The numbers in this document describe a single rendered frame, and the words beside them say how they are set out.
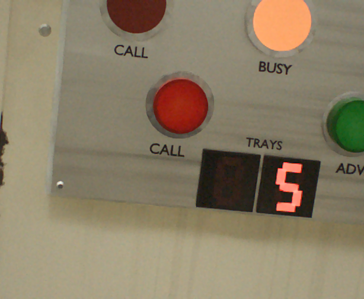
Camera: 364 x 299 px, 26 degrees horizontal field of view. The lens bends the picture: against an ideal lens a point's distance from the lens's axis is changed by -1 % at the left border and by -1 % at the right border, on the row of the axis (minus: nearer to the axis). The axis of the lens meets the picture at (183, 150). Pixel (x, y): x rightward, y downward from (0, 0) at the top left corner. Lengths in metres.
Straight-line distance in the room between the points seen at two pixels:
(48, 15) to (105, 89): 0.06
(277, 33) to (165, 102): 0.07
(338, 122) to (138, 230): 0.14
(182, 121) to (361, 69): 0.11
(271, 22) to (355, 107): 0.07
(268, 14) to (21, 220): 0.19
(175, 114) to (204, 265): 0.11
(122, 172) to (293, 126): 0.10
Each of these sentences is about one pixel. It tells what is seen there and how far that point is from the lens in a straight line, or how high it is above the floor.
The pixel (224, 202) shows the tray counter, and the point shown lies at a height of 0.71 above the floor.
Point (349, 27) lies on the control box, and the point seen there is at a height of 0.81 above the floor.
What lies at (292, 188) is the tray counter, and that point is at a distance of 0.45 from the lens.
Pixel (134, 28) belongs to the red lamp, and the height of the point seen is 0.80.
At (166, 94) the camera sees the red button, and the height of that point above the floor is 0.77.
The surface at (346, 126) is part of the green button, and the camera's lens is 0.45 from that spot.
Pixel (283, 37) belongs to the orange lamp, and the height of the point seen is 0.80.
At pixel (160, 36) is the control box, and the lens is 0.43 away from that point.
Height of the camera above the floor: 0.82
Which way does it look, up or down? 12 degrees down
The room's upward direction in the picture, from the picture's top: 7 degrees clockwise
